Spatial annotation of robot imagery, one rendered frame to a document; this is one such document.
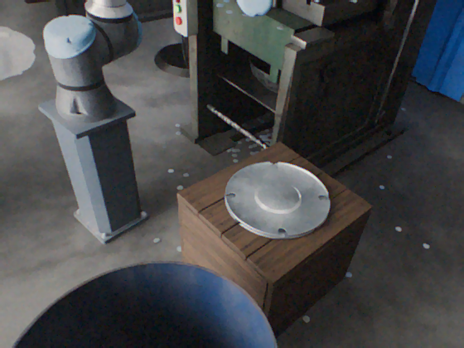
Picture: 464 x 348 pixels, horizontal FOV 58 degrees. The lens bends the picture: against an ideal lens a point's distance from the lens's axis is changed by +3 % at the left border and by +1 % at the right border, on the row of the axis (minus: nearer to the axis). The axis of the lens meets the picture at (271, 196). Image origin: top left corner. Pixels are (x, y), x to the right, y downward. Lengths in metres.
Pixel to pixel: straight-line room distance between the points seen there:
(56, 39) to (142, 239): 0.68
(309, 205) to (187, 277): 0.43
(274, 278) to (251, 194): 0.27
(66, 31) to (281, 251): 0.74
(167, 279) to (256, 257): 0.24
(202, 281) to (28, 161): 1.20
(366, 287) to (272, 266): 0.54
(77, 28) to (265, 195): 0.62
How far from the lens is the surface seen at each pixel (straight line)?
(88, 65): 1.18
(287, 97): 1.34
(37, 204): 1.70
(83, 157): 1.29
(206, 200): 1.11
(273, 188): 1.13
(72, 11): 2.90
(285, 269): 0.97
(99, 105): 1.23
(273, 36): 1.41
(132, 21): 1.28
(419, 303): 1.48
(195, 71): 1.71
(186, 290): 0.88
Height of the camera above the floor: 1.13
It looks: 43 degrees down
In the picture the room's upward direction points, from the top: 9 degrees clockwise
